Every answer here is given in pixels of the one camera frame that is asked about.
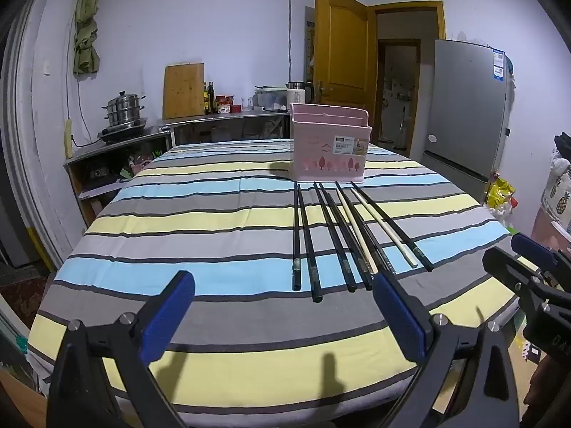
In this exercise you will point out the blue refrigerator sticker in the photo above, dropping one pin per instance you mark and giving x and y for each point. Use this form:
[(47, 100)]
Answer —
[(498, 66)]

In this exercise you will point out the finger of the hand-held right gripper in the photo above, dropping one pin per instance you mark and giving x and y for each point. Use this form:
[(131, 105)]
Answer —
[(533, 249), (508, 267)]

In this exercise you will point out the white electric kettle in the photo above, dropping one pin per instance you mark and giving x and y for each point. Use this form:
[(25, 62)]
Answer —
[(298, 94)]

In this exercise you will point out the wooden cutting board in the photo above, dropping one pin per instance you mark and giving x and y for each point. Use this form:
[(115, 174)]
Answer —
[(183, 91)]

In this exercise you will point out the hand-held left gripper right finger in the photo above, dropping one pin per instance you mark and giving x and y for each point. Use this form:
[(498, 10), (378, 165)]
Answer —
[(397, 316)]

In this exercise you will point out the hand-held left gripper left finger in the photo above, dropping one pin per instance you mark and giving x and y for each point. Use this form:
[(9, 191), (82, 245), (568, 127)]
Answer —
[(171, 316)]

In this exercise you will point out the cream chopstick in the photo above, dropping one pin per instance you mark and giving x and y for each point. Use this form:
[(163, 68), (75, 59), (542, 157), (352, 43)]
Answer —
[(384, 228), (353, 227)]

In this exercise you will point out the black induction cooktop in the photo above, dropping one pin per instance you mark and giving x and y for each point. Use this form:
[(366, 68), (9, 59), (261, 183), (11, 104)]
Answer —
[(120, 133)]

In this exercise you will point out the stainless steamer pot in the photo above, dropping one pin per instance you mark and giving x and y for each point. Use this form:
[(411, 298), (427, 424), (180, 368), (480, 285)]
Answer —
[(124, 109)]

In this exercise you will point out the pineapple print cloth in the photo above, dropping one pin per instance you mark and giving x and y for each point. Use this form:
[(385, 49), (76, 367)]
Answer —
[(557, 196)]

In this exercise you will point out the green curtain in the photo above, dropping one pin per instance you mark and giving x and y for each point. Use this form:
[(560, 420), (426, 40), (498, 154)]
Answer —
[(87, 31)]

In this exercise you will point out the dark oil bottle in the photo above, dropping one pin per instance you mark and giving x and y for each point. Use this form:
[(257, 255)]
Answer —
[(211, 98)]

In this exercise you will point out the striped tablecloth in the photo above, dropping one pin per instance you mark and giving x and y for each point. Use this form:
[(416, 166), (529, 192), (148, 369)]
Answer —
[(200, 232)]

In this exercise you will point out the person's right forearm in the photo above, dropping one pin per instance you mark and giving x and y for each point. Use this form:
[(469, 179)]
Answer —
[(553, 388)]

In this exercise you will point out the steel kitchen counter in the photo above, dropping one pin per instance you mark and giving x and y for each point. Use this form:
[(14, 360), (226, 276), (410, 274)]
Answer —
[(223, 118)]

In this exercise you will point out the pink chopstick basket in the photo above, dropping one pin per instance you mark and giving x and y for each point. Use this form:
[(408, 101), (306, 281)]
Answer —
[(321, 142)]

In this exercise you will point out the grey refrigerator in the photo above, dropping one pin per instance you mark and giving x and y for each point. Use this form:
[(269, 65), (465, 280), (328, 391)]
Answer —
[(459, 107)]

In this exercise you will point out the clear plastic container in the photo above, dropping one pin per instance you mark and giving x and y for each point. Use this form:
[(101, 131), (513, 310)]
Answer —
[(270, 98)]

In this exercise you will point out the wooden door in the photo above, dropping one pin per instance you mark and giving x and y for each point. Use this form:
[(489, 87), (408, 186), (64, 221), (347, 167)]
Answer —
[(343, 62)]

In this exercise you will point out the yellowed power strip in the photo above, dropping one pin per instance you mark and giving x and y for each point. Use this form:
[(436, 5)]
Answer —
[(68, 138)]

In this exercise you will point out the yellow snack bag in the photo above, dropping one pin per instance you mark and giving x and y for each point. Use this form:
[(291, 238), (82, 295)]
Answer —
[(499, 191)]

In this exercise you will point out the yellow oil bottle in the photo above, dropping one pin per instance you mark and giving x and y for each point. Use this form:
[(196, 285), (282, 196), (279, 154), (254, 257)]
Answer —
[(206, 100)]

